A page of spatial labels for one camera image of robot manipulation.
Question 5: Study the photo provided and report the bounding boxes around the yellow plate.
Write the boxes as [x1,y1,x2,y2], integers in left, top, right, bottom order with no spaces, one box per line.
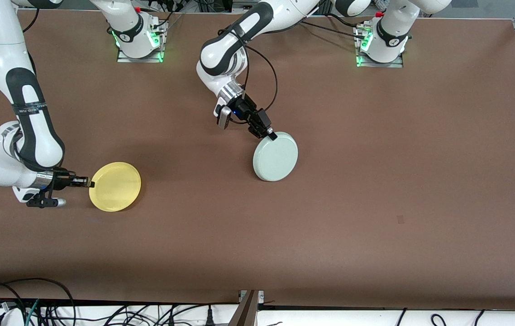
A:
[89,162,142,213]

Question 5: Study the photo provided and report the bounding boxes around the pale green plate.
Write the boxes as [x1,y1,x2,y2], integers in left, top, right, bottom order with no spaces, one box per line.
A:
[252,131,299,182]

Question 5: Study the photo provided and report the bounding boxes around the table cover mat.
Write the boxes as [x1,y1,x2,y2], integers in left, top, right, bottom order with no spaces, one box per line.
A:
[0,9,515,305]

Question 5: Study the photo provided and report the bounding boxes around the aluminium profile strut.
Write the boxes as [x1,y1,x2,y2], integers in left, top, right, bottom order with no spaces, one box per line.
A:
[227,290,265,326]

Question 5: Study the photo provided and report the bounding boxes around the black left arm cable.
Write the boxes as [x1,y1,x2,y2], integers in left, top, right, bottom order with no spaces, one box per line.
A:
[218,27,280,114]

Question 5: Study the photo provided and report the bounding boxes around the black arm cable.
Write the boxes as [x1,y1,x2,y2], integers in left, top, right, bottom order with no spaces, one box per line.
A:
[21,8,40,33]
[218,27,280,114]

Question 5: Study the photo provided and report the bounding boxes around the grey metal rail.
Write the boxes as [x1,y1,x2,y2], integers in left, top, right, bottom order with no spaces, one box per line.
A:
[232,0,263,14]

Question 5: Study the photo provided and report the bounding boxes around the black cable across table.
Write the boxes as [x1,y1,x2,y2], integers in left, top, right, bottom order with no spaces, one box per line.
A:
[300,20,369,41]

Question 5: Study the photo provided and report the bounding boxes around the black base cable bundle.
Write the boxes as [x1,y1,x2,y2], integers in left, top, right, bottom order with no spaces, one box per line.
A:
[148,0,186,33]

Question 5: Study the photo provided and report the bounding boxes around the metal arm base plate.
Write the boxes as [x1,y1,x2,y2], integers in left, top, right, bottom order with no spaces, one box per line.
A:
[116,20,167,63]
[354,23,405,69]

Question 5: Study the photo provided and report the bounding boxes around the green cable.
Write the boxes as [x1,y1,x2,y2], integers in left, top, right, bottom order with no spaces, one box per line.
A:
[24,299,40,326]

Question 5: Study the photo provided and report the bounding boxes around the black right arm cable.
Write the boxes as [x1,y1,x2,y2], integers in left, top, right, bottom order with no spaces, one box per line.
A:
[21,8,40,33]

